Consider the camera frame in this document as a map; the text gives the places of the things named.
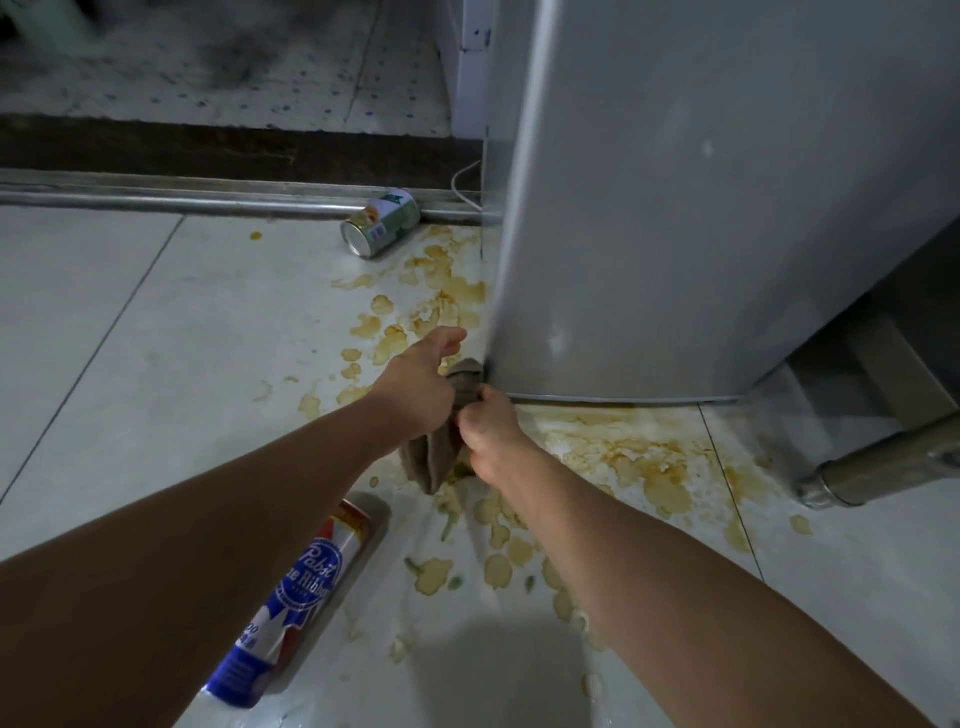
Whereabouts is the person's right hand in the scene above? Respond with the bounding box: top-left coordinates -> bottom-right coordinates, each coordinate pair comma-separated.
456,384 -> 543,486

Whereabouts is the person's left hand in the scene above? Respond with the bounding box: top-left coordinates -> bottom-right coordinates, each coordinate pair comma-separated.
369,326 -> 468,438

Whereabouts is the brown cleaning cloth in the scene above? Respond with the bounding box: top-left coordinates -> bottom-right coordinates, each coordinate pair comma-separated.
401,358 -> 489,496

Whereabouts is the person's left forearm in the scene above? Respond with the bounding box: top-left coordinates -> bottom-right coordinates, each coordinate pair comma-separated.
0,393 -> 421,728

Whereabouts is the person's right forearm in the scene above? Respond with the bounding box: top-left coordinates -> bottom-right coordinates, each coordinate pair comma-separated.
491,448 -> 935,728

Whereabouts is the green and yellow drink can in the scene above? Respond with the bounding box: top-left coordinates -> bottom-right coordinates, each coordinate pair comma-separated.
341,188 -> 423,261

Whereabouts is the white and blue beer can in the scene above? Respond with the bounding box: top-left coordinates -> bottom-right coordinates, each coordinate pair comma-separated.
201,498 -> 375,711

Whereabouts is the grey refrigerator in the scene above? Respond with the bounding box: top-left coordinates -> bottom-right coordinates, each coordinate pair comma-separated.
480,0 -> 960,406

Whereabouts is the metal table leg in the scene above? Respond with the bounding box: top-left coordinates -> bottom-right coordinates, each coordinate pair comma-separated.
795,411 -> 960,509

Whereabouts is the white power cable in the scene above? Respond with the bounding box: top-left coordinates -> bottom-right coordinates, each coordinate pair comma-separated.
450,159 -> 485,215

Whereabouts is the metal door threshold rail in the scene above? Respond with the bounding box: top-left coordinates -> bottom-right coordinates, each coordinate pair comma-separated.
0,168 -> 485,226

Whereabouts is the white door frame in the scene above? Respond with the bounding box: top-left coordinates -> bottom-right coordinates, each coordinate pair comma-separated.
437,0 -> 496,140

